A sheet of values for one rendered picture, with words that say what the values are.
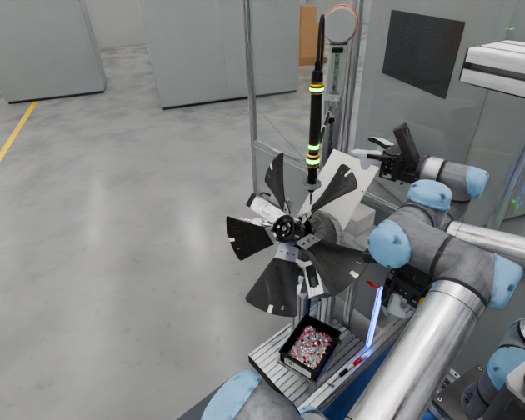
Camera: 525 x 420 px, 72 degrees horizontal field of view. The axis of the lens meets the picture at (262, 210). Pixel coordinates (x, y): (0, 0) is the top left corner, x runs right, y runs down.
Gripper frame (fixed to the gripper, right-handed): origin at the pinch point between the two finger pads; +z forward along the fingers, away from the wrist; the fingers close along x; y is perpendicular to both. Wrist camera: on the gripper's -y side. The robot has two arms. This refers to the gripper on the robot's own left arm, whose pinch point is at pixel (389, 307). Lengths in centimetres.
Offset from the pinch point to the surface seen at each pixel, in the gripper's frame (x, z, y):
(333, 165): 64, 12, -72
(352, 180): 41, -1, -44
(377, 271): 96, 92, -55
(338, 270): 21.4, 24.8, -31.5
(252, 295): 0, 45, -58
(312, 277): 23, 40, -45
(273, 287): 8, 42, -53
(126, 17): 408, 61, -1198
